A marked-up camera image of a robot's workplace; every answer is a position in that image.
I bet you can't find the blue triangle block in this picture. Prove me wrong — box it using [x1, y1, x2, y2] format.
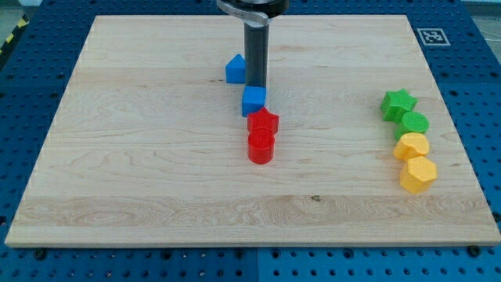
[225, 54, 246, 84]

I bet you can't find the blue cube block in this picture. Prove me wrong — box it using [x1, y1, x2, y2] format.
[241, 86, 267, 117]

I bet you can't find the red cylinder block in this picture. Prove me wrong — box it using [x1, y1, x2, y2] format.
[247, 128, 275, 165]

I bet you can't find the red star block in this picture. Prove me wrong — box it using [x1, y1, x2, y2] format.
[247, 107, 279, 134]

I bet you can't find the light wooden board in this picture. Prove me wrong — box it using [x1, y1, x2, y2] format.
[5, 15, 500, 248]

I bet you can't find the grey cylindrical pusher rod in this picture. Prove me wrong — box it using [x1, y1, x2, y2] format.
[244, 23, 269, 87]

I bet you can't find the green star block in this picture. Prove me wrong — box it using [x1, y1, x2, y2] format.
[380, 89, 418, 123]

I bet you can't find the yellow heart block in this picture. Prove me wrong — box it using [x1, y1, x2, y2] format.
[393, 132, 430, 161]

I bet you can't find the green cylinder block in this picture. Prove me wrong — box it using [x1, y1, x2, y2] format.
[394, 111, 429, 140]

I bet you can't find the yellow hexagon block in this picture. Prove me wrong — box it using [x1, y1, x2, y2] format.
[399, 156, 438, 193]

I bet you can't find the white fiducial marker tag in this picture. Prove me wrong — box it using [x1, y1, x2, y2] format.
[417, 27, 450, 46]

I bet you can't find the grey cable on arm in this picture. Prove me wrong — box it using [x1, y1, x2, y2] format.
[215, 0, 270, 28]

